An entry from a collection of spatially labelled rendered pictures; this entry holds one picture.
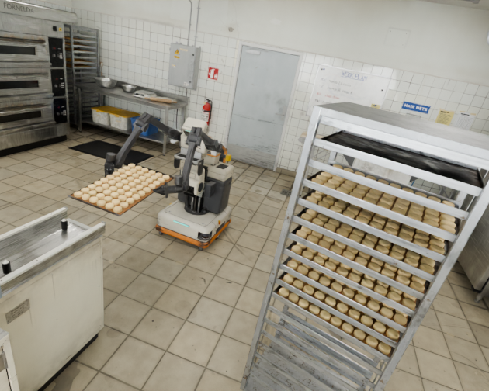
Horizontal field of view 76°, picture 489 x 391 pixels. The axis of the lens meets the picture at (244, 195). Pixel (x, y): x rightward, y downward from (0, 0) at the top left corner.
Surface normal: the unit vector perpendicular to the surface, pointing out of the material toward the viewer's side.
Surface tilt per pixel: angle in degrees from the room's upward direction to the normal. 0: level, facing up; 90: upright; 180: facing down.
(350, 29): 90
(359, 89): 90
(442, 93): 90
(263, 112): 90
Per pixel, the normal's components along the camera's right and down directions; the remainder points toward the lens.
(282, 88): -0.29, 0.36
